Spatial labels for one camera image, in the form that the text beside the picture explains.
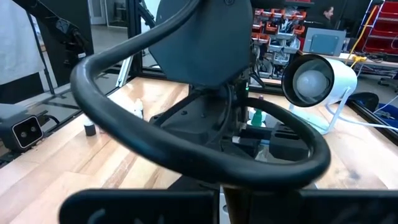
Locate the black left gripper cable loop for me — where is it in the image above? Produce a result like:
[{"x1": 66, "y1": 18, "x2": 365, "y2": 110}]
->
[{"x1": 70, "y1": 0, "x2": 332, "y2": 191}]

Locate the silver aluminium extrusion bar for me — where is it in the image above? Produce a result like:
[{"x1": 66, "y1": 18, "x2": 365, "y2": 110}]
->
[{"x1": 115, "y1": 55, "x2": 135, "y2": 88}]

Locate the parts bin rack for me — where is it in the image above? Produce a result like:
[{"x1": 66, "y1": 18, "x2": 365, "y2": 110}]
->
[{"x1": 251, "y1": 7, "x2": 308, "y2": 78}]

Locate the grey monitor back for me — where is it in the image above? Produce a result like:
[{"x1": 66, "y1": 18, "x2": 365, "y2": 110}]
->
[{"x1": 302, "y1": 27, "x2": 348, "y2": 57}]

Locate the white cloth sheet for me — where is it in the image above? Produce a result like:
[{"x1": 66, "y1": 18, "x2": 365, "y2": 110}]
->
[{"x1": 0, "y1": 0, "x2": 44, "y2": 85}]

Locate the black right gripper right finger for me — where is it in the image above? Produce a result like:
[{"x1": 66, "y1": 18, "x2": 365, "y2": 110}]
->
[{"x1": 223, "y1": 186, "x2": 398, "y2": 224}]

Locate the blue storage bin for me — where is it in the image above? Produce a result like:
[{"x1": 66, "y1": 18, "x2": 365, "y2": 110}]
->
[{"x1": 371, "y1": 102, "x2": 398, "y2": 129}]

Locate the small black dye bottle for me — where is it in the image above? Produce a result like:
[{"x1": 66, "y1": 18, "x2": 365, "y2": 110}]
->
[{"x1": 83, "y1": 116, "x2": 98, "y2": 137}]

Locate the yellow extension cable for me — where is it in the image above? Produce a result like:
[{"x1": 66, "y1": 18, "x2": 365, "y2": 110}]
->
[{"x1": 345, "y1": 4, "x2": 379, "y2": 68}]

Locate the person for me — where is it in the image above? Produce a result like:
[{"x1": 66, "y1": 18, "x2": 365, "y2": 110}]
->
[{"x1": 322, "y1": 5, "x2": 338, "y2": 30}]

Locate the green-tipped large dye bottle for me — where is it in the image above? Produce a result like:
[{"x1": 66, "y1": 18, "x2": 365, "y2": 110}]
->
[{"x1": 247, "y1": 107, "x2": 268, "y2": 129}]

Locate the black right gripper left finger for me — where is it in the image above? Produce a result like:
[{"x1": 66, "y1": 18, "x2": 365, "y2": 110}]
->
[{"x1": 58, "y1": 190, "x2": 218, "y2": 224}]

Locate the red storage shelf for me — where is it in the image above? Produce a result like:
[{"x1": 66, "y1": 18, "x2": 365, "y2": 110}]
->
[{"x1": 356, "y1": 0, "x2": 398, "y2": 55}]

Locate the white lamp cable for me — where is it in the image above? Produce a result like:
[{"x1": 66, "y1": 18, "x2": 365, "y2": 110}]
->
[{"x1": 325, "y1": 104, "x2": 398, "y2": 133}]

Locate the black table-level depth camera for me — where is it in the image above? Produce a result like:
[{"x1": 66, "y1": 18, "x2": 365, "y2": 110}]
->
[{"x1": 0, "y1": 104, "x2": 45, "y2": 153}]

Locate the small orange dye bottle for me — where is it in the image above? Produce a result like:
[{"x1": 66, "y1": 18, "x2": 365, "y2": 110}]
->
[{"x1": 130, "y1": 98, "x2": 144, "y2": 121}]

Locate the white cylindrical spot lamp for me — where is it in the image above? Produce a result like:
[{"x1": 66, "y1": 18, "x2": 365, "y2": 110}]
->
[{"x1": 281, "y1": 54, "x2": 358, "y2": 135}]

